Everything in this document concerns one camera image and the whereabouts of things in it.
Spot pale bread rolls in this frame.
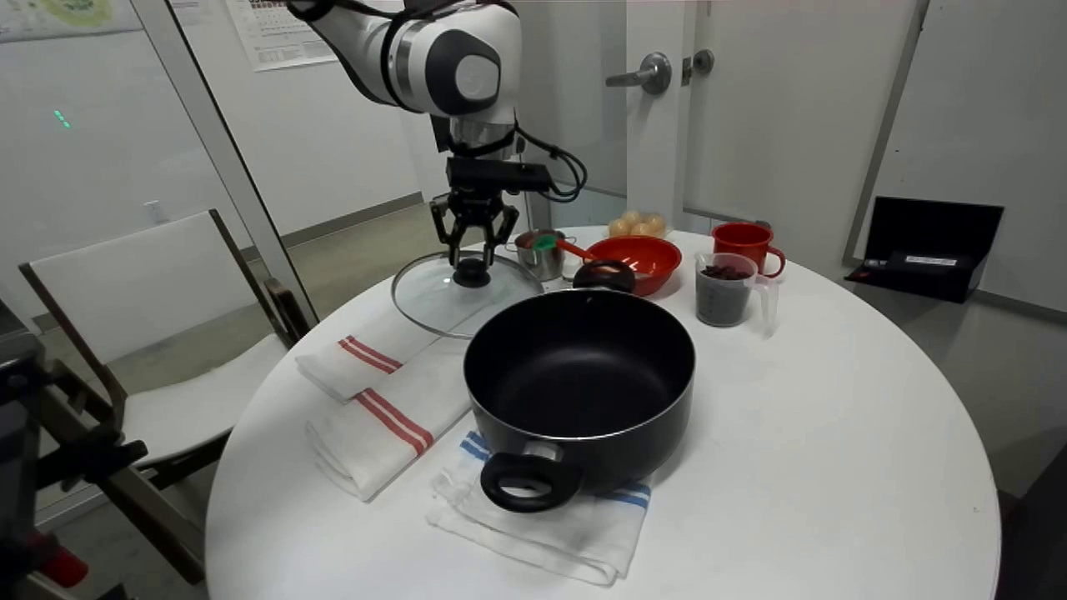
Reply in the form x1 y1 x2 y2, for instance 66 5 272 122
607 209 674 243

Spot white red-striped towel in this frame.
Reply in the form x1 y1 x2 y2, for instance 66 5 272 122
304 365 477 507
291 311 471 405

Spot steel tin with colourful items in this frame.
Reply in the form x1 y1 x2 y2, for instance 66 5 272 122
510 226 568 283

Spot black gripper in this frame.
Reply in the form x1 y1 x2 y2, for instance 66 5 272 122
429 191 523 270

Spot glass pot lid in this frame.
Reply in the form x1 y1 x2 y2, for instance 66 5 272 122
386 248 546 339

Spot white folding chair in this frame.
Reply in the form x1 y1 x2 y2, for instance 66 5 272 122
17 208 320 588

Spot white wall poster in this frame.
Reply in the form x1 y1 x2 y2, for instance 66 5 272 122
222 0 355 75

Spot clear measuring cup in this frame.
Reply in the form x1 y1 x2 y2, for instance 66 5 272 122
694 248 783 338

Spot red cup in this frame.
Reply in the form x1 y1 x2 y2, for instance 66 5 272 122
712 218 790 281

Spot red bowl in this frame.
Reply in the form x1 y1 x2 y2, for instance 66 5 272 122
578 233 687 300

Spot black tripod stand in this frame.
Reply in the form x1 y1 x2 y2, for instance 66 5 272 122
0 296 149 600

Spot white blue-striped towel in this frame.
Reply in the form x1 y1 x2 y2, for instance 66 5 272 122
424 431 653 591

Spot black cooking pot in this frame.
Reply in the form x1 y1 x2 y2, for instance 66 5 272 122
461 261 699 516

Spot poster with green circle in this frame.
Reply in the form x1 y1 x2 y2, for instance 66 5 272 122
0 0 142 46

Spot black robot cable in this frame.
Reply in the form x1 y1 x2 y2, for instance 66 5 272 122
510 127 590 208

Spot grey metal partition post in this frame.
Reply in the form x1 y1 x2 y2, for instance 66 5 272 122
129 0 327 345

